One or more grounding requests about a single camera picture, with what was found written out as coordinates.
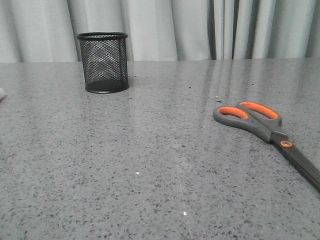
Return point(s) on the grey orange scissors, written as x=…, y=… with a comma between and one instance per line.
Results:
x=265, y=123

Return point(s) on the black mesh pen cup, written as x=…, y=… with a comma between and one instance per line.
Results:
x=104, y=61

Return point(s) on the grey curtain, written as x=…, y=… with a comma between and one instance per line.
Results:
x=161, y=30

